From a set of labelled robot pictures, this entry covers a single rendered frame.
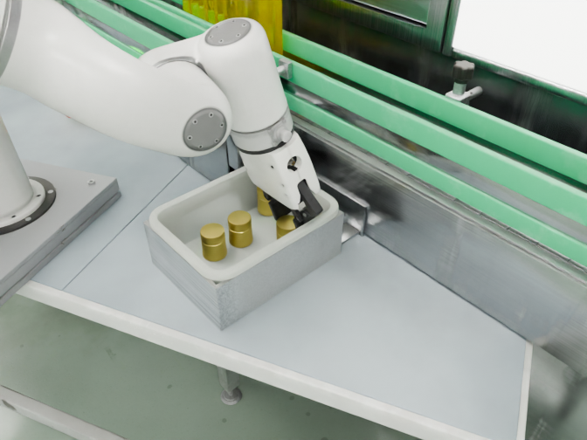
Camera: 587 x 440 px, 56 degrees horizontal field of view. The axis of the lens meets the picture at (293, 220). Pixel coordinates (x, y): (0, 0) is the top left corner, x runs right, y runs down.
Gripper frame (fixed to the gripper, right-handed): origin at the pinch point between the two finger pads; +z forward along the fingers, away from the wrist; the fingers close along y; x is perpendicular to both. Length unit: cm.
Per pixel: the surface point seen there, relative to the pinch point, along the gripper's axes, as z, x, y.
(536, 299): 4.7, -11.1, -30.4
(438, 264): 7.9, -9.7, -16.9
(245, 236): 1.7, 6.3, 4.2
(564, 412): 49, -20, -34
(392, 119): -8.3, -15.9, -5.4
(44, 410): 48, 53, 44
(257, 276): -0.8, 10.3, -4.7
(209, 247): -0.4, 11.5, 4.9
